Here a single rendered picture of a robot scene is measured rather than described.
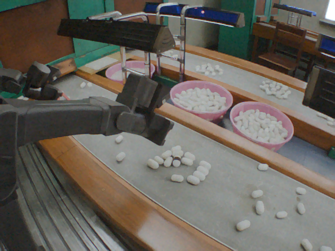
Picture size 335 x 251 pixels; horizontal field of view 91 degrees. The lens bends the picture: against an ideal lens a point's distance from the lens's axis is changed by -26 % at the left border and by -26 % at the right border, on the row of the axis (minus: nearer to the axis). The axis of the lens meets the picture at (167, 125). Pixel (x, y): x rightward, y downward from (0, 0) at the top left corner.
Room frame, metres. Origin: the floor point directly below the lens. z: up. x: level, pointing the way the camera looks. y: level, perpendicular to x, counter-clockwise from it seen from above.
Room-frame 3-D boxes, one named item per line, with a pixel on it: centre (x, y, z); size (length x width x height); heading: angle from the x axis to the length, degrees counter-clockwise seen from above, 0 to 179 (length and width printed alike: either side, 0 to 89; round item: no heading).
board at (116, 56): (1.19, 0.37, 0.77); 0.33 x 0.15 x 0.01; 141
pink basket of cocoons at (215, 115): (0.78, -0.14, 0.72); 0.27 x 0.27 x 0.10
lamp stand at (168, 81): (1.10, -0.06, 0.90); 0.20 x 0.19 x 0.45; 51
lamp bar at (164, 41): (0.73, 0.24, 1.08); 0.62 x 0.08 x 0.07; 51
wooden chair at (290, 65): (2.28, -1.38, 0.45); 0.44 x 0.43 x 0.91; 41
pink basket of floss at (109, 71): (1.06, 0.20, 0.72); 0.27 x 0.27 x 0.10
